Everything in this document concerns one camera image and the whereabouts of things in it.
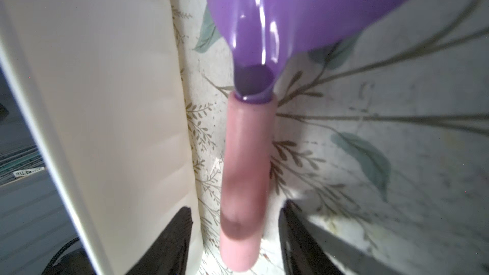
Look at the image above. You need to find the white plastic storage box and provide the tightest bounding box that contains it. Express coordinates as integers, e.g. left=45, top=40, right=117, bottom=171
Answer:
left=1, top=0, right=203, bottom=274

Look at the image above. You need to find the purple shovel pink handle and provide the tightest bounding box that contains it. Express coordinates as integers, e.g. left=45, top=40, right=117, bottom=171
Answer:
left=207, top=0, right=406, bottom=272

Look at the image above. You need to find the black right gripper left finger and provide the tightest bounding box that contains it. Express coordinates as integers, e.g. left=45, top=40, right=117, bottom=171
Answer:
left=127, top=206, right=193, bottom=275

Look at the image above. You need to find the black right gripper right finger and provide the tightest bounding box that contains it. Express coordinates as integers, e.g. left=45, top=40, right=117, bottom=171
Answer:
left=278, top=200, right=342, bottom=275

